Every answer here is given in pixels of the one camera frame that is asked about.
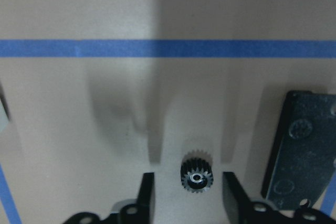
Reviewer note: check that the white curved plastic part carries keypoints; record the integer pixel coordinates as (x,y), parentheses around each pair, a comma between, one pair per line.
(5,112)

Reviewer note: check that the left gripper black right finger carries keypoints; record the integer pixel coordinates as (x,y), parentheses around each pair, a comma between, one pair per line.
(236,202)

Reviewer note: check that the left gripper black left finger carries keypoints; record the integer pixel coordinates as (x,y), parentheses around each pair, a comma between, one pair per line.
(146,199)

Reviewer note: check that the black bearing gear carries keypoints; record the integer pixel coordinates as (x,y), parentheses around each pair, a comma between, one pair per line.
(196,175)

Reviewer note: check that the dark grey brake pad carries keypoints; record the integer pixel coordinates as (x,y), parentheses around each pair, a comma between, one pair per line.
(301,162)

